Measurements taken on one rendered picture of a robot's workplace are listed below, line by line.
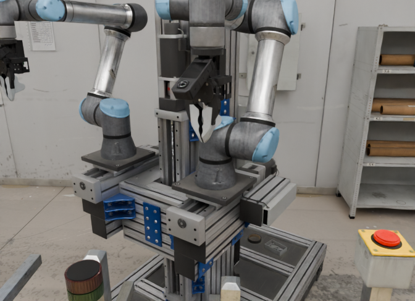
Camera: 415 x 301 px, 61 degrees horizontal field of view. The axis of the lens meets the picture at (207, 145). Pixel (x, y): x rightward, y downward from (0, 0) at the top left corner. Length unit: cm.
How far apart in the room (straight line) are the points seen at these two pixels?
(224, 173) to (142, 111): 224
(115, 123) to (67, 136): 223
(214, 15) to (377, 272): 56
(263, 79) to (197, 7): 45
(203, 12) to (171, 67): 59
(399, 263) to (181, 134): 92
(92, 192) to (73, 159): 231
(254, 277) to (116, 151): 111
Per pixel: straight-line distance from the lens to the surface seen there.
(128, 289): 109
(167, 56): 133
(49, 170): 390
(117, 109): 145
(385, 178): 373
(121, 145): 149
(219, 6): 77
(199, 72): 74
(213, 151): 116
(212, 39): 76
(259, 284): 211
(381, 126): 353
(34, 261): 111
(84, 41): 342
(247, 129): 110
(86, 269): 66
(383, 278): 68
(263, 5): 121
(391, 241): 67
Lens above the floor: 157
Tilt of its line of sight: 19 degrees down
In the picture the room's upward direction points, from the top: straight up
